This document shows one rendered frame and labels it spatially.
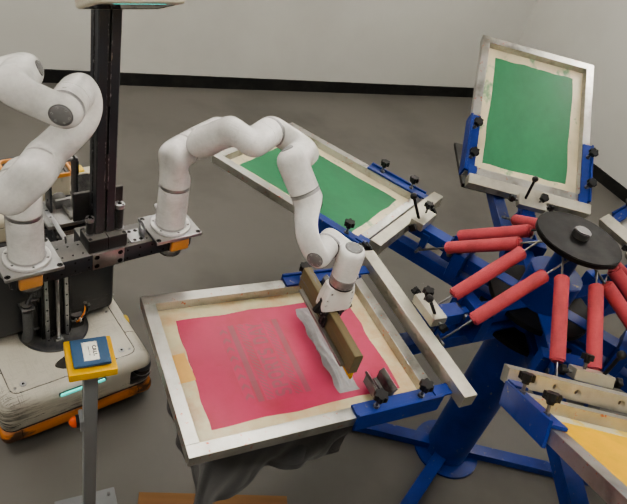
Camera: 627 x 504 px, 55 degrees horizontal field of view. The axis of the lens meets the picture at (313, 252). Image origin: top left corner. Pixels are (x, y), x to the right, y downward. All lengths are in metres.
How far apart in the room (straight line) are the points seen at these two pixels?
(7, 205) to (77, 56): 3.80
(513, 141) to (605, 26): 3.59
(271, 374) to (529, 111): 1.93
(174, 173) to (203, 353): 0.54
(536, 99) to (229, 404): 2.18
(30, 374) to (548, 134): 2.53
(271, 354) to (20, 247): 0.77
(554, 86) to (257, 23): 2.99
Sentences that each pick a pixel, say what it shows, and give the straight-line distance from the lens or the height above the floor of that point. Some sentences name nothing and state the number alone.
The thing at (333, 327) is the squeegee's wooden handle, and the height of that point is 1.11.
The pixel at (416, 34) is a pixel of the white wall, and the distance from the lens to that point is 6.38.
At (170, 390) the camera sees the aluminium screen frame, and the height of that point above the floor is 0.99.
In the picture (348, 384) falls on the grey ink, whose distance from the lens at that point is 1.89.
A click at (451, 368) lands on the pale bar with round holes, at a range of 1.97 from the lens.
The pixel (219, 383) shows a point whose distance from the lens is 1.80.
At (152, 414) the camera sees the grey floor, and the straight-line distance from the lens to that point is 2.90.
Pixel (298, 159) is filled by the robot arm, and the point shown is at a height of 1.57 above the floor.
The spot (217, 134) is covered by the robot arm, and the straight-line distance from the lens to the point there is 1.69.
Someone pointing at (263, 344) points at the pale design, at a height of 0.95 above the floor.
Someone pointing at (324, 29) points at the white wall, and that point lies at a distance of 5.85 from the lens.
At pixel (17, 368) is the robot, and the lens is 2.72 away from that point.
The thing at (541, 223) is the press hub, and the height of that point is 1.32.
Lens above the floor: 2.36
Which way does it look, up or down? 37 degrees down
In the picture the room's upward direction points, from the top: 17 degrees clockwise
